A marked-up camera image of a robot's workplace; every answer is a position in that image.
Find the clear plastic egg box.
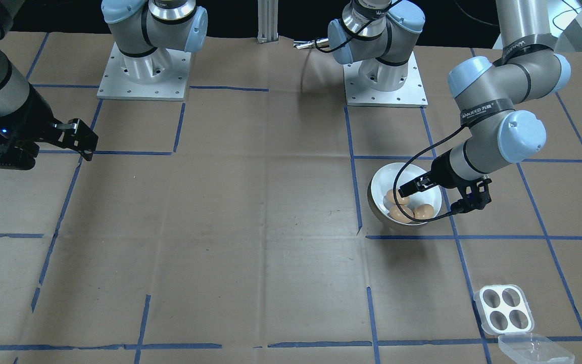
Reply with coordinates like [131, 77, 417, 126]
[474, 284, 576, 364]

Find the white bowl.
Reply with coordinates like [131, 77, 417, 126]
[368, 162, 443, 226]

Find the black ridged wrist camera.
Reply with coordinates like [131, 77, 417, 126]
[0, 147, 36, 170]

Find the white square base plate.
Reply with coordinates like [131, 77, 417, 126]
[97, 42, 192, 102]
[344, 51, 428, 108]

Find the thin black floor cable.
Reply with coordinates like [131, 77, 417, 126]
[553, 0, 582, 28]

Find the aluminium frame post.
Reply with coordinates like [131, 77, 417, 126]
[257, 0, 279, 44]

